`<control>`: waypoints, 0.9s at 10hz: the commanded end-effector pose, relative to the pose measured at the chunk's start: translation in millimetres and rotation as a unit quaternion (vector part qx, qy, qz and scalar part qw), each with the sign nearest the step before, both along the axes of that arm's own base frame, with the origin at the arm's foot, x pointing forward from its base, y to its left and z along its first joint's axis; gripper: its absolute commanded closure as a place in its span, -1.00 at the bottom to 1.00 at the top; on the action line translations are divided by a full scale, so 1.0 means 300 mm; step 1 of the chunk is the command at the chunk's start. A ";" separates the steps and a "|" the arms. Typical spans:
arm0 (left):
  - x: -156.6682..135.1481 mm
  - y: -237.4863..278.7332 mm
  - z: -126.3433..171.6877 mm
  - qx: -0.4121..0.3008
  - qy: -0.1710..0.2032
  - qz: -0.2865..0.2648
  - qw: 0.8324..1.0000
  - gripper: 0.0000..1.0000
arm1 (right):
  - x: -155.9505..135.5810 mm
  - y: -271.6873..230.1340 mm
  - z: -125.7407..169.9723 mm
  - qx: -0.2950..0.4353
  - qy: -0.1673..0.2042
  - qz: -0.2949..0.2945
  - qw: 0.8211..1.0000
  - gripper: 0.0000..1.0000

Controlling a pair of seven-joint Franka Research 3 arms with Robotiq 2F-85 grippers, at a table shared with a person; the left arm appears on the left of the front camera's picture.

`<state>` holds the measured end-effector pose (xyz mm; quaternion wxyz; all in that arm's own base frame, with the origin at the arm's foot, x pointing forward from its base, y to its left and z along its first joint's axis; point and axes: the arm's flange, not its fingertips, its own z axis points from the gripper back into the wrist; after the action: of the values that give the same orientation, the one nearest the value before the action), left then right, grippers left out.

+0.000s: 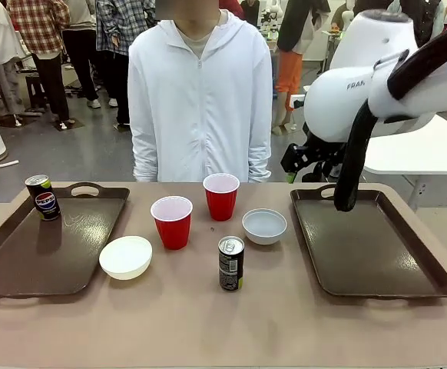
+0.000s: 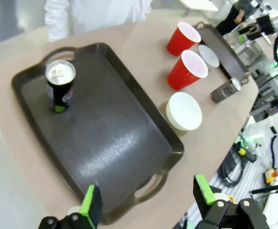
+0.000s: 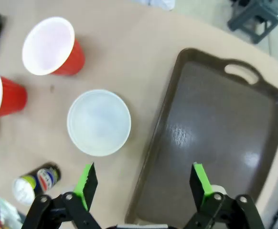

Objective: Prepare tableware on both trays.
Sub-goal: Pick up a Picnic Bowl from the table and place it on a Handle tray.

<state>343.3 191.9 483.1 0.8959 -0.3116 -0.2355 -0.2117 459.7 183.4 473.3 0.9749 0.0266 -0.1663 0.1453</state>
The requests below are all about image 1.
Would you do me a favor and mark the bystander in red plaid shirt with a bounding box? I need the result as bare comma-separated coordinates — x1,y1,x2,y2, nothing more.
7,0,73,125

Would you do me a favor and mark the white side table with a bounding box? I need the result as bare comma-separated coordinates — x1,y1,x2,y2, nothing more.
363,114,447,211

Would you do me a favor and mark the person's right forearm white sleeve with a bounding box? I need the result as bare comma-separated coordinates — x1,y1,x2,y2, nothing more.
130,115,160,183

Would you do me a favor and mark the black soda can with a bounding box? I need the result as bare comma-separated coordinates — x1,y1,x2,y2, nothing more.
217,235,246,292

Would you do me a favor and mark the white bowl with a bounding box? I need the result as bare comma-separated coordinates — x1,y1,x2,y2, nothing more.
98,235,154,281
240,208,289,247

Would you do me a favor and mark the black Pepsi can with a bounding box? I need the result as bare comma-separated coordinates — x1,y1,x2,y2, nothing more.
25,174,62,222

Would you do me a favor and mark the bystander in orange trousers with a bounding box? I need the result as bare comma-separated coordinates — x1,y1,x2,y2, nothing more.
271,0,333,134

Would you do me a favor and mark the red plastic cup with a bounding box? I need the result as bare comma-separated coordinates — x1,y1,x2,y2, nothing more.
150,195,194,251
202,173,241,222

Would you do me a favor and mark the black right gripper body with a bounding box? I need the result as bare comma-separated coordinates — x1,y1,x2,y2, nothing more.
280,134,348,183

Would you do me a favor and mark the bystander in blue plaid shirt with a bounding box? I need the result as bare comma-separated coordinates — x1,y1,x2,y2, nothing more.
94,0,158,128

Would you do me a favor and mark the black cable hose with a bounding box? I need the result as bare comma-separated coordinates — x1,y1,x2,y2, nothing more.
333,17,447,213

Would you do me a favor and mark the black stool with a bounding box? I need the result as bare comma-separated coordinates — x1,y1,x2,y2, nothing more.
24,74,52,113

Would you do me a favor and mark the person's left forearm white sleeve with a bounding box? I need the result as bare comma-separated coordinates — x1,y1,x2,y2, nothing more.
246,115,273,183

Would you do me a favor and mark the person in white hoodie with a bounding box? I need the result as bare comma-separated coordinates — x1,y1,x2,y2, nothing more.
127,8,273,183

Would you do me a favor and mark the brown plastic tray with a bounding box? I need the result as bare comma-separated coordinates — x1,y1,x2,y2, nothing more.
0,181,131,299
289,184,447,299

